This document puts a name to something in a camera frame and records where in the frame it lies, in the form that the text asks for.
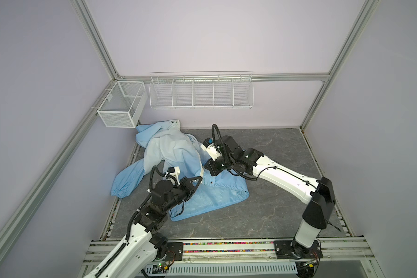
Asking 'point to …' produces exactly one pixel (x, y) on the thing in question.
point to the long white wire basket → (201, 90)
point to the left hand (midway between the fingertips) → (203, 181)
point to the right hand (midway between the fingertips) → (205, 166)
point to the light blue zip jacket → (164, 144)
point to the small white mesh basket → (123, 104)
